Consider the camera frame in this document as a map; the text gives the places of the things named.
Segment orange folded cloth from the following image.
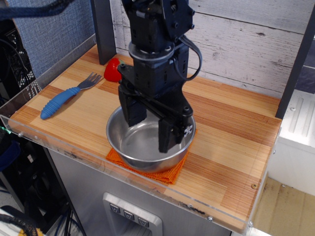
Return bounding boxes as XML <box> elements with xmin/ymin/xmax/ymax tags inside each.
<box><xmin>106</xmin><ymin>142</ymin><xmax>193</xmax><ymax>184</ymax></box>

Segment dark grey right post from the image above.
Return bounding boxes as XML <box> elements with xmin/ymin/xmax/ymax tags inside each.
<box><xmin>275</xmin><ymin>6</ymin><xmax>315</xmax><ymax>119</ymax></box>

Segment blue handled metal fork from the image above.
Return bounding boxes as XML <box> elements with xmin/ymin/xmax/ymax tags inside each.
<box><xmin>40</xmin><ymin>72</ymin><xmax>102</xmax><ymax>119</ymax></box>

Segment stainless steel pot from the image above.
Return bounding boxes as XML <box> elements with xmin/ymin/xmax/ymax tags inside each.
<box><xmin>106</xmin><ymin>107</ymin><xmax>196</xmax><ymax>173</ymax></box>

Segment dark grey post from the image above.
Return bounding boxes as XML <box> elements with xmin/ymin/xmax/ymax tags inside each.
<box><xmin>275</xmin><ymin>6</ymin><xmax>315</xmax><ymax>119</ymax></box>
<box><xmin>91</xmin><ymin>0</ymin><xmax>117</xmax><ymax>65</ymax></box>

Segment black braided cable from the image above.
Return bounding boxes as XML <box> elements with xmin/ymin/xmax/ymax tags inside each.
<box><xmin>0</xmin><ymin>0</ymin><xmax>74</xmax><ymax>19</ymax></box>

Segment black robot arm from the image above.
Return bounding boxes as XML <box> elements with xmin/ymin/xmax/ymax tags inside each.
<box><xmin>118</xmin><ymin>0</ymin><xmax>194</xmax><ymax>153</ymax></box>

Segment dark grey left post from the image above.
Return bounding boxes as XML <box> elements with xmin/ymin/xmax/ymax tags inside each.
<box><xmin>91</xmin><ymin>0</ymin><xmax>117</xmax><ymax>65</ymax></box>

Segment red toy strawberry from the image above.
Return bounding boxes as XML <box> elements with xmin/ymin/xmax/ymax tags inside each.
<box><xmin>104</xmin><ymin>58</ymin><xmax>124</xmax><ymax>82</ymax></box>

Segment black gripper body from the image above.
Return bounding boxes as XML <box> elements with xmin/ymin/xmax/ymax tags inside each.
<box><xmin>118</xmin><ymin>44</ymin><xmax>193</xmax><ymax>121</ymax></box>

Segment silver control panel with buttons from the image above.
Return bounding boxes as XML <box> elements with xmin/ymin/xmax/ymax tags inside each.
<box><xmin>102</xmin><ymin>192</ymin><xmax>163</xmax><ymax>236</ymax></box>

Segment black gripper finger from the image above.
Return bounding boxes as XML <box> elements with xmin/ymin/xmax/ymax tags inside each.
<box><xmin>118</xmin><ymin>85</ymin><xmax>147</xmax><ymax>127</ymax></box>
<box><xmin>158</xmin><ymin>116</ymin><xmax>193</xmax><ymax>153</ymax></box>

